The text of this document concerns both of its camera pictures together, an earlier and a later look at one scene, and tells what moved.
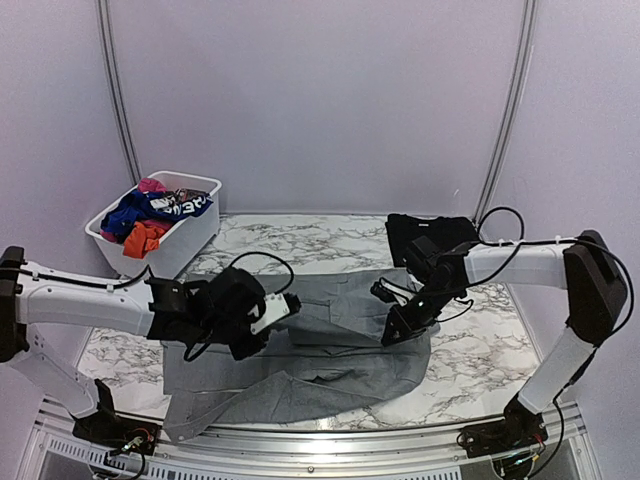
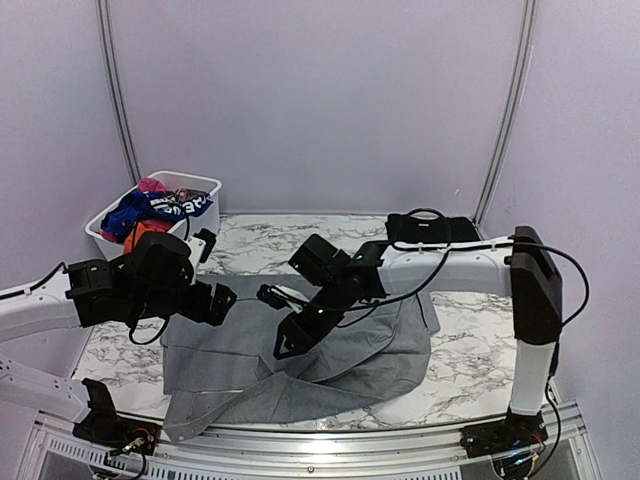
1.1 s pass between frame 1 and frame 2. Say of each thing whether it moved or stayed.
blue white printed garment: stayed
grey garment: stayed
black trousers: stayed
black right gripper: moved
